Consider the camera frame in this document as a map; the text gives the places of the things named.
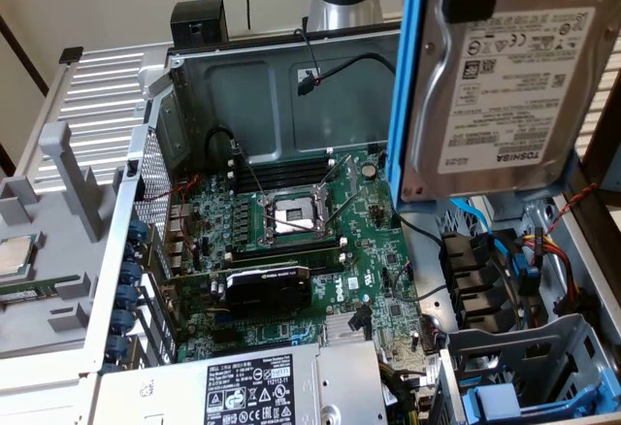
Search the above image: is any hard disk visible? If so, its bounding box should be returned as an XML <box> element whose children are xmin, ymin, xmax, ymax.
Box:
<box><xmin>387</xmin><ymin>0</ymin><xmax>621</xmax><ymax>213</ymax></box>

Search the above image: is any blue disk data wire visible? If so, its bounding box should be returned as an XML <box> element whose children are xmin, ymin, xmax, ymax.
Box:
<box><xmin>448</xmin><ymin>196</ymin><xmax>540</xmax><ymax>295</ymax></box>

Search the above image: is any blue plastic disk carrier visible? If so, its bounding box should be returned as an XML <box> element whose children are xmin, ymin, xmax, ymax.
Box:
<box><xmin>459</xmin><ymin>366</ymin><xmax>610</xmax><ymax>419</ymax></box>

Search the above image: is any brown wooden furniture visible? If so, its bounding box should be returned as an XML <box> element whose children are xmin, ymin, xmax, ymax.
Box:
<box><xmin>576</xmin><ymin>84</ymin><xmax>621</xmax><ymax>193</ymax></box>

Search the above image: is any open metal PC case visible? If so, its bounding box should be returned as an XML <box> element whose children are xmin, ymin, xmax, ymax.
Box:
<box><xmin>0</xmin><ymin>10</ymin><xmax>621</xmax><ymax>425</ymax></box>

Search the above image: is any metal socket cover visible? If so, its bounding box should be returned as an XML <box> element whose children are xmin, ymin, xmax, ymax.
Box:
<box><xmin>314</xmin><ymin>152</ymin><xmax>363</xmax><ymax>230</ymax></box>

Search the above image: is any black RAM slot bank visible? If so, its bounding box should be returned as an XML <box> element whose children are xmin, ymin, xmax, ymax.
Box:
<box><xmin>226</xmin><ymin>236</ymin><xmax>348</xmax><ymax>274</ymax></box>
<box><xmin>226</xmin><ymin>148</ymin><xmax>337</xmax><ymax>189</ymax></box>

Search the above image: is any black box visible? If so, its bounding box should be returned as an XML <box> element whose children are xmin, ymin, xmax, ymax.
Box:
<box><xmin>170</xmin><ymin>0</ymin><xmax>229</xmax><ymax>49</ymax></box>

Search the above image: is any thin metal locking lever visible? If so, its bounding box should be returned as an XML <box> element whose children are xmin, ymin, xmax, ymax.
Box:
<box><xmin>231</xmin><ymin>141</ymin><xmax>267</xmax><ymax>199</ymax></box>
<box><xmin>269</xmin><ymin>214</ymin><xmax>319</xmax><ymax>233</ymax></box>

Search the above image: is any CPU socket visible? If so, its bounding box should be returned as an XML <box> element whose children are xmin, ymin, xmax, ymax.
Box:
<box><xmin>259</xmin><ymin>190</ymin><xmax>341</xmax><ymax>246</ymax></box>

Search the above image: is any green motherboard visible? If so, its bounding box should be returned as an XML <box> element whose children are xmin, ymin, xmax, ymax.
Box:
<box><xmin>164</xmin><ymin>146</ymin><xmax>438</xmax><ymax>382</ymax></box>

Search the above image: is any black graphics card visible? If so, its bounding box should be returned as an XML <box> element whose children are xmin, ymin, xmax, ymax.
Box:
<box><xmin>163</xmin><ymin>262</ymin><xmax>314</xmax><ymax>320</ymax></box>

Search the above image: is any silver chipset heatsink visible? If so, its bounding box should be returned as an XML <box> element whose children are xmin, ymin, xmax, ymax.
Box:
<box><xmin>323</xmin><ymin>314</ymin><xmax>370</xmax><ymax>347</ymax></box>

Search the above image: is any grey power supply unit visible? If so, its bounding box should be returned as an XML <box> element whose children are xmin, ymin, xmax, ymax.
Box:
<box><xmin>96</xmin><ymin>340</ymin><xmax>389</xmax><ymax>425</ymax></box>

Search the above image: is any grey parts rack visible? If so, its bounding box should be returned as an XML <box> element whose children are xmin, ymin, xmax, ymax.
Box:
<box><xmin>0</xmin><ymin>121</ymin><xmax>122</xmax><ymax>359</ymax></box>

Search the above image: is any green RAM stick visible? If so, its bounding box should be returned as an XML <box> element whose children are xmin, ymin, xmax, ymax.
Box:
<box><xmin>0</xmin><ymin>274</ymin><xmax>82</xmax><ymax>303</ymax></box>

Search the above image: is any silver CPU chip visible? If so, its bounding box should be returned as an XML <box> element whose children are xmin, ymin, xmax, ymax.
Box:
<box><xmin>0</xmin><ymin>234</ymin><xmax>39</xmax><ymax>281</ymax></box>

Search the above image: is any thin black tie wire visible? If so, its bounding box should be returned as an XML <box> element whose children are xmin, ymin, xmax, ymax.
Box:
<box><xmin>294</xmin><ymin>16</ymin><xmax>324</xmax><ymax>85</ymax></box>

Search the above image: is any black disk power wire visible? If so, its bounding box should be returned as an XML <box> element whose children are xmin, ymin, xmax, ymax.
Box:
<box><xmin>296</xmin><ymin>51</ymin><xmax>400</xmax><ymax>97</ymax></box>

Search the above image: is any red black twisted wire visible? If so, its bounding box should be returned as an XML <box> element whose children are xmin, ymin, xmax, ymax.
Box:
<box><xmin>546</xmin><ymin>181</ymin><xmax>602</xmax><ymax>243</ymax></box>

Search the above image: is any black ribbed plastic bracket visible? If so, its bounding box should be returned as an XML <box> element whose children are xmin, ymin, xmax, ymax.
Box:
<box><xmin>439</xmin><ymin>232</ymin><xmax>516</xmax><ymax>335</ymax></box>

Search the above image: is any black cable loop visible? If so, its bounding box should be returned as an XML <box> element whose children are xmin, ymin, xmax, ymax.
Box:
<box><xmin>205</xmin><ymin>126</ymin><xmax>245</xmax><ymax>177</ymax></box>

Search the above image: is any black cable with angled plug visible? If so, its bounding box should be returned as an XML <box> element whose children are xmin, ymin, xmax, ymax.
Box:
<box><xmin>349</xmin><ymin>304</ymin><xmax>374</xmax><ymax>342</ymax></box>

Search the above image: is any thin red wire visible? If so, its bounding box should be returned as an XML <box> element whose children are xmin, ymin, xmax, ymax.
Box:
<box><xmin>144</xmin><ymin>175</ymin><xmax>201</xmax><ymax>254</ymax></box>

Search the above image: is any braided power wire bundle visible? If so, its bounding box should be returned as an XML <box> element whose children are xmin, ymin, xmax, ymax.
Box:
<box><xmin>379</xmin><ymin>361</ymin><xmax>433</xmax><ymax>425</ymax></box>

